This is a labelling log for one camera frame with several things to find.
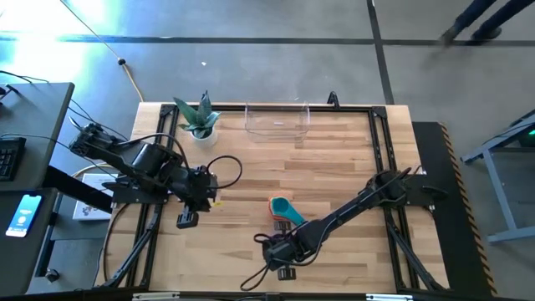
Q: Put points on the grey metal stand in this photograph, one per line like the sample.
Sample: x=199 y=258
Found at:
x=501 y=196

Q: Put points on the grey desk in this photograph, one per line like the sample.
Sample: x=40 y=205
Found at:
x=37 y=113

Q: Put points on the smartphone with blue screen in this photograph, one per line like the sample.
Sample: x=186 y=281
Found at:
x=24 y=215

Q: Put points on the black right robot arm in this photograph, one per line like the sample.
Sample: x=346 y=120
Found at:
x=347 y=209

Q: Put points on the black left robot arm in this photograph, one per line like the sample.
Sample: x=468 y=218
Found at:
x=108 y=152

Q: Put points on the white printed booklet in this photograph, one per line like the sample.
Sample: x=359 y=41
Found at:
x=90 y=209

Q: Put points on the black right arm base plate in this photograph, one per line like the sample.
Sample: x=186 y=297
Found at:
x=418 y=196

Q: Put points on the black aluminium table frame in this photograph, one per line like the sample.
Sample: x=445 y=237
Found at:
x=234 y=108

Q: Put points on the black caster wheel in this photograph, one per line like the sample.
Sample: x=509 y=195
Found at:
x=52 y=276

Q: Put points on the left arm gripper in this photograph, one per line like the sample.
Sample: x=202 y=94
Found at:
x=198 y=188

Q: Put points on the orange measuring cup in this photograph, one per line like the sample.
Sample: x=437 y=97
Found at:
x=270 y=211

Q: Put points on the black table clamp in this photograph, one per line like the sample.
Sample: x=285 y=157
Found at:
x=333 y=100

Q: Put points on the black mat with hazard stripes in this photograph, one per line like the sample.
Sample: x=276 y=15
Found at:
x=451 y=234

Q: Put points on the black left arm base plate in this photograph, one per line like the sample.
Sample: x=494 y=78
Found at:
x=138 y=200

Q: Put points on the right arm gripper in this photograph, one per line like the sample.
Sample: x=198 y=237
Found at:
x=284 y=251

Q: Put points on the black oval knob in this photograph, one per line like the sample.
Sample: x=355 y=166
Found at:
x=434 y=193

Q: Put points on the silver table bracket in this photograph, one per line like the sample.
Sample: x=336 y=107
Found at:
x=154 y=296
x=388 y=297

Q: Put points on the clear plastic basket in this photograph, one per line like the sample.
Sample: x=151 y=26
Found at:
x=276 y=129

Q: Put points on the black keyboard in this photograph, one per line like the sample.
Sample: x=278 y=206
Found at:
x=10 y=159

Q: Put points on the black desk beam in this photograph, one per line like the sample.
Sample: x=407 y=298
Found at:
x=90 y=200

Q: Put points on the black side table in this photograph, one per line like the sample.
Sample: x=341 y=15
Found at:
x=25 y=259

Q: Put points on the succulent plant in white pot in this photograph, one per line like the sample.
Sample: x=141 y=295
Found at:
x=205 y=138

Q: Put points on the device with green light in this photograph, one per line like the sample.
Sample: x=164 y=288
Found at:
x=530 y=138

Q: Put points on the teal measuring cup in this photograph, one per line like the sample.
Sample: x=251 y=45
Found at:
x=284 y=207

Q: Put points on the person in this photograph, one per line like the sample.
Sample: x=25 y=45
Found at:
x=487 y=33

